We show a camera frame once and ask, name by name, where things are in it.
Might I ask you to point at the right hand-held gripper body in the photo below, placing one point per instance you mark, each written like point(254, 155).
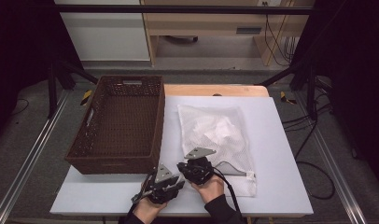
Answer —
point(197, 169)

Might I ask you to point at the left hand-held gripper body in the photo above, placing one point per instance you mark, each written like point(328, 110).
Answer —
point(159, 186)

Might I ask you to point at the white mesh laundry bag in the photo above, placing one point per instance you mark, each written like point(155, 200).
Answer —
point(197, 124)

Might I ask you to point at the white garment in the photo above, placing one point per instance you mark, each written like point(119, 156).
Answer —
point(221, 130)

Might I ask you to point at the brown woven basket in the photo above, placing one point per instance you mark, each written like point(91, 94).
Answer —
point(122, 124)

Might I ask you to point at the person's right hand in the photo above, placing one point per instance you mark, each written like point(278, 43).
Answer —
point(211, 189)

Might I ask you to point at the person's left hand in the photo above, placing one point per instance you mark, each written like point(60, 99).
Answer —
point(147, 210)

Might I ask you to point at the white table board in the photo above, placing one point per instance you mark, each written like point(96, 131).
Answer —
point(271, 155)

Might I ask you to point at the yellow black tape marker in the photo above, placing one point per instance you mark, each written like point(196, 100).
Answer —
point(87, 97)
point(285, 98)

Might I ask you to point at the black metal stand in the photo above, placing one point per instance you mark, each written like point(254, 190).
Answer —
point(52, 90)
point(311, 93)

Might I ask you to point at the beige wooden desk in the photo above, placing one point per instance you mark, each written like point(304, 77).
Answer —
point(209, 21)

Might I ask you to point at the white cabinet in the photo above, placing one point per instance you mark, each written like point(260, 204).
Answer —
point(106, 37)

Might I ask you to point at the black curtain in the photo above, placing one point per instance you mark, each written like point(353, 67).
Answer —
point(355, 77)
point(19, 46)

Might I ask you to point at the aluminium floor rail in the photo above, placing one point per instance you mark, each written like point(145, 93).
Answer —
point(25, 161)
point(337, 174)

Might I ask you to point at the black frame bar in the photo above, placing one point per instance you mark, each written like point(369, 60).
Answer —
point(178, 9)

